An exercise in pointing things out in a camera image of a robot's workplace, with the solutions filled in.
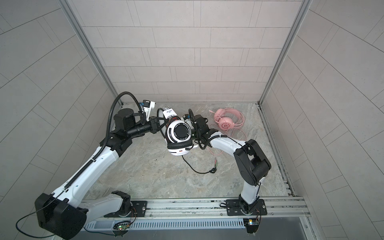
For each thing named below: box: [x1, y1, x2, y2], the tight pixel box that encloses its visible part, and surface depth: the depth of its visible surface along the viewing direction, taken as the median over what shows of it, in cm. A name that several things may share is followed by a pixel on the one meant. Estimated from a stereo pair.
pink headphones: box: [209, 108, 245, 131], surface depth 101 cm
